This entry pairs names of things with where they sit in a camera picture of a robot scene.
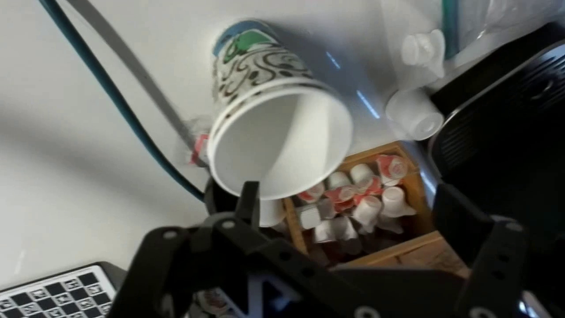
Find small creamer cup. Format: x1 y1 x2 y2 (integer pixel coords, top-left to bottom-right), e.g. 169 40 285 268
374 153 411 187
349 194 384 227
347 162 377 185
331 215 359 242
379 185 418 219
312 219 336 245
298 182 326 204
296 203 322 231
324 169 352 190

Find printed paper coffee cup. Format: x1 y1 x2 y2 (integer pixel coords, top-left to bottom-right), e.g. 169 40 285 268
206 86 354 201
204 19 354 201

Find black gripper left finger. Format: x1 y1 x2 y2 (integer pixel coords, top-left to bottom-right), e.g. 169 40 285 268
107 178 331 318

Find black silver coffee machine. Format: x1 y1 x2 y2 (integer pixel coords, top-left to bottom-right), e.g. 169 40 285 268
425 19 565 236

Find checkerboard calibration board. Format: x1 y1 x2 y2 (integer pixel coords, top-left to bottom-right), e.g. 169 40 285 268
0 261 128 318

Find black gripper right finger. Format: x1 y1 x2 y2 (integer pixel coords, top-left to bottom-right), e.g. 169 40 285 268
432 180 534 318

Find white plastic coffee pod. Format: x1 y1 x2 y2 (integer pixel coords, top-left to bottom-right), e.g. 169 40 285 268
400 28 446 77
384 86 446 141

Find dark power cable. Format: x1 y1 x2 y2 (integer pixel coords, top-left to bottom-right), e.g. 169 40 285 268
36 0 208 201

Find clear zip bag green stripe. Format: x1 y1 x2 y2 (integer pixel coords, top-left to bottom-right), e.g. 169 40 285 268
377 0 565 67

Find bamboo condiment organizer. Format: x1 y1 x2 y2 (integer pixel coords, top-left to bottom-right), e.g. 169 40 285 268
280 139 472 279

